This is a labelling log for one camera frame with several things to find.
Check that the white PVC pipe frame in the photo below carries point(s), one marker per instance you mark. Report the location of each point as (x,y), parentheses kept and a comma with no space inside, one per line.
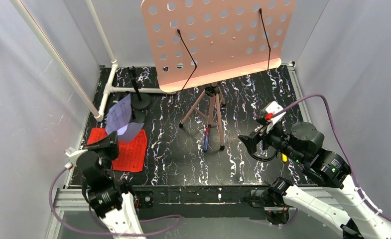
(58,33)

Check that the yellow handled tool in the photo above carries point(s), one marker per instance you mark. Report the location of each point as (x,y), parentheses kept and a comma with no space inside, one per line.
(284,158)

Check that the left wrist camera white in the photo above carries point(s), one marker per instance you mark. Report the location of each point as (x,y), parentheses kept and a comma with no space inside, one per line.
(72,156)

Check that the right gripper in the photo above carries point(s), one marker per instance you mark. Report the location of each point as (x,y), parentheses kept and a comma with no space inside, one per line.
(258,139)

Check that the red sheet music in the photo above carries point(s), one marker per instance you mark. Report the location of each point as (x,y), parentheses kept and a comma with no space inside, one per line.
(128,156)

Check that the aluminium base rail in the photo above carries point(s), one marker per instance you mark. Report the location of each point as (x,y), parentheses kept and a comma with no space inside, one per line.
(210,201)

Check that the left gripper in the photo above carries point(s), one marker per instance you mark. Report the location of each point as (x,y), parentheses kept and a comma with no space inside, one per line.
(105,145)

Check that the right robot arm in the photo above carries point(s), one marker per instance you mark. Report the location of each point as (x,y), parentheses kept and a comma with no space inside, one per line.
(356,218)

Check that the pink tripod music stand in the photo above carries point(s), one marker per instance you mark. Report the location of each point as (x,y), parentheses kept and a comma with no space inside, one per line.
(199,42)

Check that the blue red screwdriver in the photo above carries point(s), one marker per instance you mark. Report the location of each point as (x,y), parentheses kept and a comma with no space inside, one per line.
(206,138)

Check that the white sheet music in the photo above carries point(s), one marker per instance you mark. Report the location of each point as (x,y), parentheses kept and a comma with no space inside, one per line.
(118,119)

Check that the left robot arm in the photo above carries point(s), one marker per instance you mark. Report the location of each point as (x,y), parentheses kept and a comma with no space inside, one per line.
(112,200)

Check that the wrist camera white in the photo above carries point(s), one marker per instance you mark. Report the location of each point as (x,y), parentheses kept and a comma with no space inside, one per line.
(273,114)
(72,156)

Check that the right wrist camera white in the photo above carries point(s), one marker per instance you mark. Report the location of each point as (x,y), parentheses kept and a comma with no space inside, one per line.
(273,114)

